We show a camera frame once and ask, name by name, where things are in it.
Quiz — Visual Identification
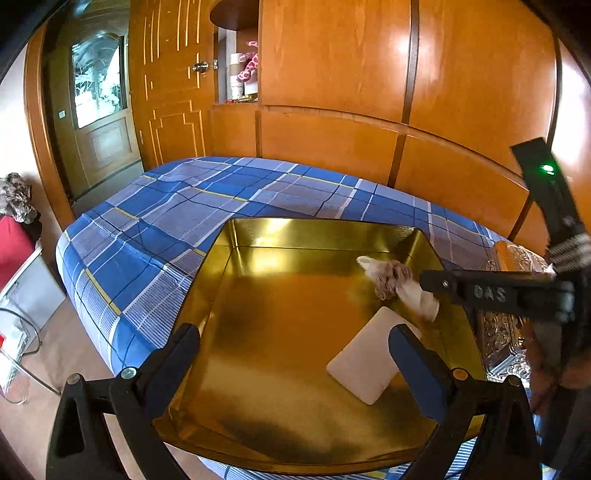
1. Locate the patterned socks bundle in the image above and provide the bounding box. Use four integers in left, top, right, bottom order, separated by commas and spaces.
356, 256, 440, 322

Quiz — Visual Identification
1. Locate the ornate metal tissue box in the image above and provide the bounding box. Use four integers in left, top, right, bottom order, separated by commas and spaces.
477, 240, 555, 389

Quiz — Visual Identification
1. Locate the glass side table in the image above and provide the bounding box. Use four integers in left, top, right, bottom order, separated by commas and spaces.
1, 307, 61, 406

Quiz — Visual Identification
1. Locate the blue plaid bedsheet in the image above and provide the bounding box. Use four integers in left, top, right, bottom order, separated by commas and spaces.
56, 157, 504, 479

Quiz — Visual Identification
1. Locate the gold metal tray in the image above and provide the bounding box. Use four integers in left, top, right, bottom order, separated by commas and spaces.
151, 216, 488, 476

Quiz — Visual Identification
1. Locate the red storage box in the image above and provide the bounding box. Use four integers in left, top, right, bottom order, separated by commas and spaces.
0, 216, 35, 290

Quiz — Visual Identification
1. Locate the patterned cloth pile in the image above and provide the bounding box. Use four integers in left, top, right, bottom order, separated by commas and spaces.
0, 172, 39, 225

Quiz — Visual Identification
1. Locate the pink flower decoration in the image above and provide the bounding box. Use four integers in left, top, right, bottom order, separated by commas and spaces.
238, 40, 259, 83

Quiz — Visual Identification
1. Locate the glass panel door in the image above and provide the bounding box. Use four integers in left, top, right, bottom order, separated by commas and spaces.
42, 3, 141, 207

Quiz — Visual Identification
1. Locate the wooden wardrobe door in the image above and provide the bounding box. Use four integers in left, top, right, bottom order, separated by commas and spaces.
128, 0, 216, 171

